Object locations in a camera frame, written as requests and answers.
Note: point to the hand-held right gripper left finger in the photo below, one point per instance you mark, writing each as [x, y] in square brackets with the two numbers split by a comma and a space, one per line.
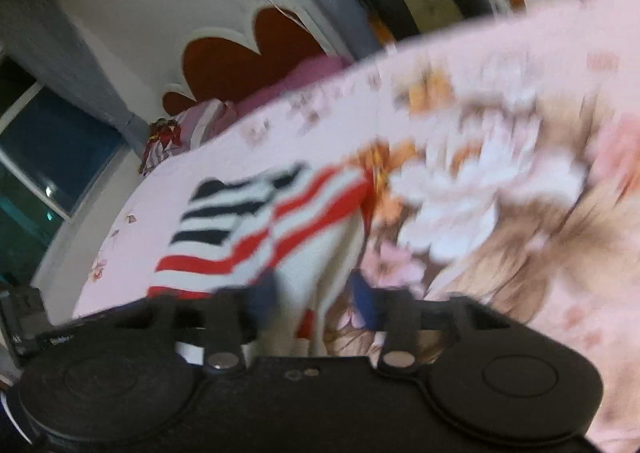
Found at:
[262, 305]

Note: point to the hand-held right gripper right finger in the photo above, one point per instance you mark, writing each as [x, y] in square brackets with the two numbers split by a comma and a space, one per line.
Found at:
[362, 305]

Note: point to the white black red striped garment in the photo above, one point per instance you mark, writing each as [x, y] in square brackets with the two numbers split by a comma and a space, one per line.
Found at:
[300, 253]

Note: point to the dark window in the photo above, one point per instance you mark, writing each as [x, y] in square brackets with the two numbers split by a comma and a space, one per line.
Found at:
[45, 153]

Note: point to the striped pink pillow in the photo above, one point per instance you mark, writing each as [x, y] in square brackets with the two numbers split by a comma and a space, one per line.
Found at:
[200, 125]

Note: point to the red and white scalloped headboard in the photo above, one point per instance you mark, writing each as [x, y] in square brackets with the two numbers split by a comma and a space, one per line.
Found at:
[230, 63]

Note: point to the brown wooden chair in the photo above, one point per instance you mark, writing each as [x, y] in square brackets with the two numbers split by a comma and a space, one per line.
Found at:
[382, 28]

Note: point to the pink floral bed sheet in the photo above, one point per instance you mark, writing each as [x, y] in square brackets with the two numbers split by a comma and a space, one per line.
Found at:
[500, 58]

